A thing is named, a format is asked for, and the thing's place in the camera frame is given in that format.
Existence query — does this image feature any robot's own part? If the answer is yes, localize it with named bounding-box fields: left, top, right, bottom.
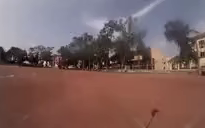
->
left=143, top=108, right=161, bottom=128

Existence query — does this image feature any pale kerb strip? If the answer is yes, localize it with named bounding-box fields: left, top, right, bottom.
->
left=0, top=73, right=16, bottom=79

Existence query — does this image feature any beige building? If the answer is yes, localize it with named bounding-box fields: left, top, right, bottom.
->
left=149, top=47, right=174, bottom=71

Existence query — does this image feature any red track ground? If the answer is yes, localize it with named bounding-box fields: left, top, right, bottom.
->
left=0, top=63, right=205, bottom=128

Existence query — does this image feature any dark single tree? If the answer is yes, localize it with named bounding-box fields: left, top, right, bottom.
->
left=163, top=19, right=199, bottom=69

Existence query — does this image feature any row of trees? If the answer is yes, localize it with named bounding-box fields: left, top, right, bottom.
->
left=0, top=18, right=153, bottom=70

